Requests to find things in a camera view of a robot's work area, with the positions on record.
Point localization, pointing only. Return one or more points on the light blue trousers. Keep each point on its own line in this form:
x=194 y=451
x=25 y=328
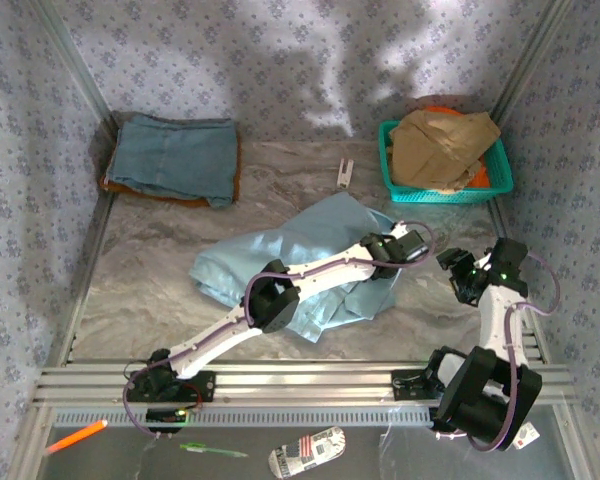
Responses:
x=280 y=245

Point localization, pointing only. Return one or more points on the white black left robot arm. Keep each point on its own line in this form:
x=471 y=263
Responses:
x=320 y=272

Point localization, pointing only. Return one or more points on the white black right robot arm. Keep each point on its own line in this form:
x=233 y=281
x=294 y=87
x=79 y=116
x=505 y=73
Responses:
x=495 y=320

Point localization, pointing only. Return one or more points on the crumpled tan trousers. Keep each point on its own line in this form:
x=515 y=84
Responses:
x=440 y=145

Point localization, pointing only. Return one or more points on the folded blue denim trousers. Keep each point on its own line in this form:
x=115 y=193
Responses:
x=175 y=155

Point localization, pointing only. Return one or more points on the teal plastic basket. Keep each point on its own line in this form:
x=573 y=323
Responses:
x=430 y=196

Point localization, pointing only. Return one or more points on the small white card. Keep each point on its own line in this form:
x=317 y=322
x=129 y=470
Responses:
x=527 y=436

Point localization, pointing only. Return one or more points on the green pen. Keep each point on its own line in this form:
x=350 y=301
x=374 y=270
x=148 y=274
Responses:
x=205 y=449

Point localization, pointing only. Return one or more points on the black control board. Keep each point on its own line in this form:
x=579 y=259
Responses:
x=167 y=416

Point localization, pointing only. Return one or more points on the orange marker pen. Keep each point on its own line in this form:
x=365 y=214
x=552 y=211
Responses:
x=80 y=435

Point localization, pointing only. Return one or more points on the aluminium side rail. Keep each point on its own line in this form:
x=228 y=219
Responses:
x=500 y=220
x=30 y=440

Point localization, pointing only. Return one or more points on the small white plastic bracket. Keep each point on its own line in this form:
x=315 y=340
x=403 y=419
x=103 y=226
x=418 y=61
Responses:
x=345 y=175

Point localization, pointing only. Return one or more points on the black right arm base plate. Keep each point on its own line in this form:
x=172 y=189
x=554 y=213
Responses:
x=405 y=385

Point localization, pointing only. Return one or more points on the aluminium mounting rail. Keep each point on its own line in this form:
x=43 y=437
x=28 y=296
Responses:
x=305 y=387

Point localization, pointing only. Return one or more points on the aluminium frame post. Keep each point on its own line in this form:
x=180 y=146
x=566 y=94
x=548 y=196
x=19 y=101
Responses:
x=76 y=65
x=529 y=60

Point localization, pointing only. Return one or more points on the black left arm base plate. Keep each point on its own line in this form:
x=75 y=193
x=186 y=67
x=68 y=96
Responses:
x=205 y=387

